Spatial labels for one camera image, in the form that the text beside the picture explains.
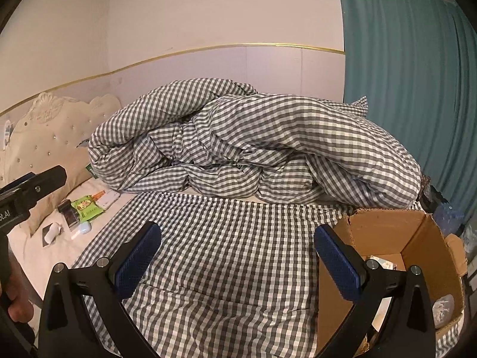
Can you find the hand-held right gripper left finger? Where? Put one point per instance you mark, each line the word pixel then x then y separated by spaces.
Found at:
pixel 137 255

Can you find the light green snack packet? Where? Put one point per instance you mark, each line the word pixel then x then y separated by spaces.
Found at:
pixel 86 209

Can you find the grey checked duvet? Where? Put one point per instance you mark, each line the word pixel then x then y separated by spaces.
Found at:
pixel 261 138

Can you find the white earbud case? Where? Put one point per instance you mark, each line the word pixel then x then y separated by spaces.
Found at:
pixel 52 233

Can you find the white power bank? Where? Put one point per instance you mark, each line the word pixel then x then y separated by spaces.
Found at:
pixel 108 199

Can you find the grey checked bed sheet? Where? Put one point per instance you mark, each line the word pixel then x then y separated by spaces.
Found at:
pixel 231 268

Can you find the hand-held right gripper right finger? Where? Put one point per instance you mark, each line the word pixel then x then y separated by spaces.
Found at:
pixel 335 261

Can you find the dark patterned clothes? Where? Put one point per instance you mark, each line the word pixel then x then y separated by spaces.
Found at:
pixel 426 190

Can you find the cream tufted headboard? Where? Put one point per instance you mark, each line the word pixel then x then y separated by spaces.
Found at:
pixel 56 130

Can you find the black glossy case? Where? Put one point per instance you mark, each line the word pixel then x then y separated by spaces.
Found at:
pixel 69 214

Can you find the cream pillow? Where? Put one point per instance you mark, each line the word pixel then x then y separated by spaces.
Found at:
pixel 41 214

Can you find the teal curtain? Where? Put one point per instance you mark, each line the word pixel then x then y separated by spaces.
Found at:
pixel 402 82

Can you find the dark green carton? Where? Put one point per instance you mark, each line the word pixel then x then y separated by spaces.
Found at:
pixel 91 170

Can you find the light blue small case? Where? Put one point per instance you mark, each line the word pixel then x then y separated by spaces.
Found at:
pixel 85 227

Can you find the small orange packet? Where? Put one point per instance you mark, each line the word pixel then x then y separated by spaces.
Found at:
pixel 98 194

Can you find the person's left hand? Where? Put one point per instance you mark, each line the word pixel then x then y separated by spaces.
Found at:
pixel 18 287

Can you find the cardboard box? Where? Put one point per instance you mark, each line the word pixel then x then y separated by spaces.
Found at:
pixel 391 231

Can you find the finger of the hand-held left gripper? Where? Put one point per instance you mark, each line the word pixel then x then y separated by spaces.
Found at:
pixel 16 183
pixel 46 182

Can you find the clear plastic cup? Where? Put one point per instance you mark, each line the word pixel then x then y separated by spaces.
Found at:
pixel 443 307

